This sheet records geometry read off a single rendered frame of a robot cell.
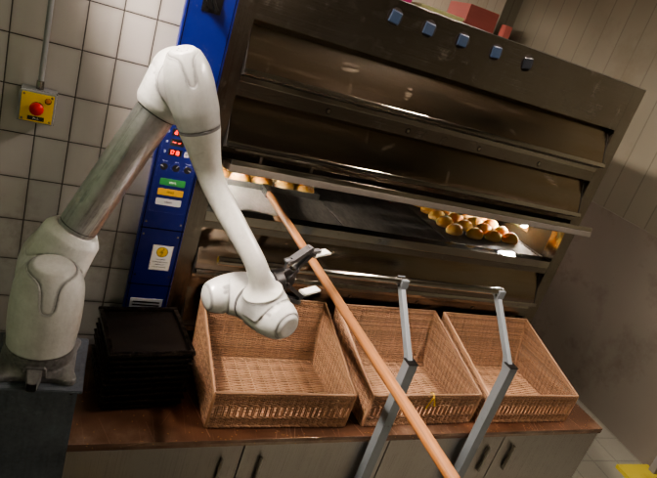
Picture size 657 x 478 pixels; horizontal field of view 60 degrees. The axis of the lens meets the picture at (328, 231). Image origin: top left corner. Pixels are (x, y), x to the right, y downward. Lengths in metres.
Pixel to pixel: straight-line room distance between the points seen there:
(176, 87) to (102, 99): 0.74
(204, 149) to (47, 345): 0.58
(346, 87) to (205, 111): 0.95
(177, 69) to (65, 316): 0.62
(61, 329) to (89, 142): 0.80
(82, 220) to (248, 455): 1.05
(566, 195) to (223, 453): 1.96
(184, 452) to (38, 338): 0.80
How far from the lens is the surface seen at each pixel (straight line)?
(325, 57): 2.16
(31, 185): 2.14
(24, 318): 1.47
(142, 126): 1.50
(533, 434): 2.89
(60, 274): 1.44
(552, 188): 2.94
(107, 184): 1.54
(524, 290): 3.15
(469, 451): 2.62
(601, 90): 2.91
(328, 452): 2.32
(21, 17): 2.01
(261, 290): 1.42
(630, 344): 4.47
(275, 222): 2.29
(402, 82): 2.31
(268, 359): 2.50
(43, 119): 1.99
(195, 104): 1.32
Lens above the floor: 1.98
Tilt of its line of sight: 20 degrees down
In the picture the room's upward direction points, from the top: 18 degrees clockwise
